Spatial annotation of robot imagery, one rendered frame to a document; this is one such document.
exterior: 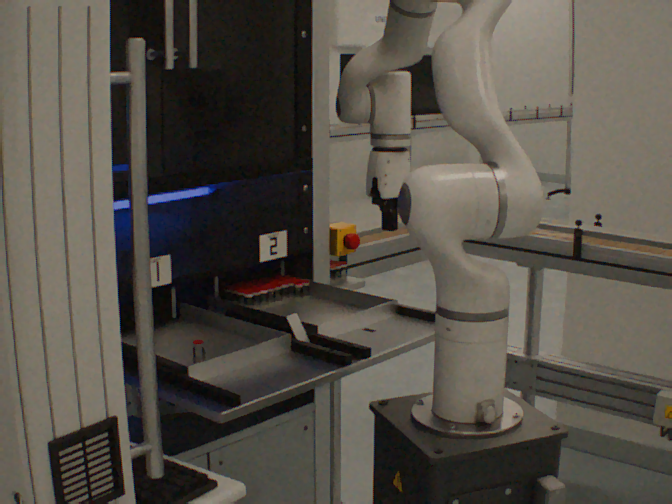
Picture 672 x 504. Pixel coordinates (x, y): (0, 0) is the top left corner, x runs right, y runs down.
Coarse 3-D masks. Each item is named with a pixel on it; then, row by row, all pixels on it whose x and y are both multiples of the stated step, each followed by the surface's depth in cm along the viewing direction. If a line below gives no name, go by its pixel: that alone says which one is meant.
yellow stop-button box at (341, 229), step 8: (336, 224) 228; (344, 224) 228; (352, 224) 228; (336, 232) 224; (344, 232) 226; (352, 232) 228; (336, 240) 224; (344, 240) 225; (336, 248) 225; (344, 248) 226
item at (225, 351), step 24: (192, 312) 198; (168, 336) 187; (192, 336) 187; (216, 336) 188; (240, 336) 188; (264, 336) 183; (288, 336) 178; (168, 360) 163; (192, 360) 173; (216, 360) 165; (240, 360) 169
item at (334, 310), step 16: (320, 288) 218; (336, 288) 215; (208, 304) 207; (224, 304) 203; (240, 304) 199; (288, 304) 212; (304, 304) 212; (320, 304) 212; (336, 304) 212; (352, 304) 212; (368, 304) 209; (384, 304) 200; (272, 320) 193; (304, 320) 199; (320, 320) 199; (336, 320) 188; (352, 320) 192; (368, 320) 196
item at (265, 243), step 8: (280, 232) 209; (264, 240) 206; (272, 240) 208; (280, 240) 210; (264, 248) 206; (272, 248) 208; (280, 248) 210; (264, 256) 207; (272, 256) 209; (280, 256) 211
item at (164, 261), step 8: (168, 256) 186; (152, 264) 183; (160, 264) 184; (168, 264) 186; (152, 272) 183; (160, 272) 185; (168, 272) 186; (152, 280) 183; (160, 280) 185; (168, 280) 187
